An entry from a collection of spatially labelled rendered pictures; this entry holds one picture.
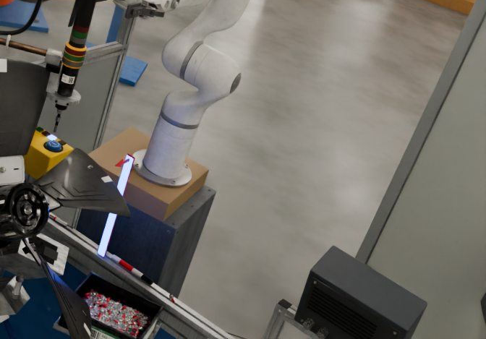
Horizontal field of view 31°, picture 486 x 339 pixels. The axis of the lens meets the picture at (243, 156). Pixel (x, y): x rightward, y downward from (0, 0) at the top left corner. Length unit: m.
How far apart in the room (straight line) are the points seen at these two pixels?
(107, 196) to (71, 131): 1.28
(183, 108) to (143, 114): 2.68
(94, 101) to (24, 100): 1.43
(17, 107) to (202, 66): 0.63
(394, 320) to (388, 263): 1.70
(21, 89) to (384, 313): 0.96
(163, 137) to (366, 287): 0.82
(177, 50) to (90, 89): 0.97
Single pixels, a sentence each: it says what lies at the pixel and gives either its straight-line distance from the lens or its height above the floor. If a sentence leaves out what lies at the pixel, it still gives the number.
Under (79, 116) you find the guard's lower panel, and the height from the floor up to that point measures 0.72.
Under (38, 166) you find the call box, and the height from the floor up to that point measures 1.03.
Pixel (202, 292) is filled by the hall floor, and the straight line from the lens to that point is 3.93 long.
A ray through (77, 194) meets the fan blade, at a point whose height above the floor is 1.18.
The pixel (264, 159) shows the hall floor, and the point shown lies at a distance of 5.15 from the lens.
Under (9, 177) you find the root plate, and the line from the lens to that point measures 2.00.
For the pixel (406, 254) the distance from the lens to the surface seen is 3.67.
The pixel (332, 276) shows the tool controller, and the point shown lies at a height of 1.23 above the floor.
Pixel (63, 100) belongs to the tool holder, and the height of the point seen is 1.46.
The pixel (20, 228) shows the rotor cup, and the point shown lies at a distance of 1.93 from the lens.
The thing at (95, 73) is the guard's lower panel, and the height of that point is 0.90.
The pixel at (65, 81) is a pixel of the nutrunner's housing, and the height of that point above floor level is 1.50.
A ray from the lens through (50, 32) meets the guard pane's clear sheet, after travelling 3.07.
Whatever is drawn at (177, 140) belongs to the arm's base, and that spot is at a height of 1.14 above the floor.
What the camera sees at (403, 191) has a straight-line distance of 3.58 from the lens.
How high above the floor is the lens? 2.32
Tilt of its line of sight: 27 degrees down
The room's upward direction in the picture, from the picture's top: 20 degrees clockwise
